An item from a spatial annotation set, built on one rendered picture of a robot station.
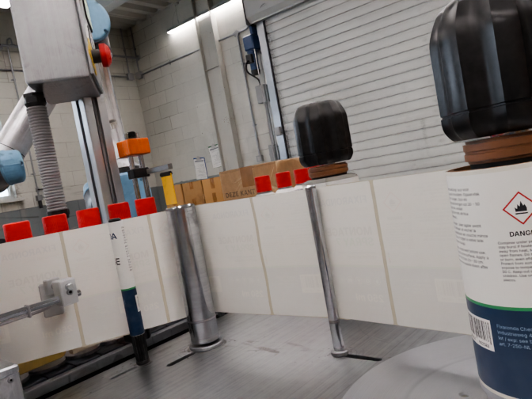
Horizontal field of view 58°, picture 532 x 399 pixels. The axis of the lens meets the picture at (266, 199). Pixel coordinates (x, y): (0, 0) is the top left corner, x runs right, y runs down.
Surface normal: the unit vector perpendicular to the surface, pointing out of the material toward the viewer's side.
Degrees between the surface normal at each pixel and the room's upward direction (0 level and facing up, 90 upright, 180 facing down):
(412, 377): 0
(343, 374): 0
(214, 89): 90
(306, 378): 0
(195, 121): 90
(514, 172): 90
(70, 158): 90
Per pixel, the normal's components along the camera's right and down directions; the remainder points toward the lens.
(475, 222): -0.90, 0.18
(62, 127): 0.78, -0.11
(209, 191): -0.58, 0.15
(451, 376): -0.18, -0.98
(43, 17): 0.23, 0.01
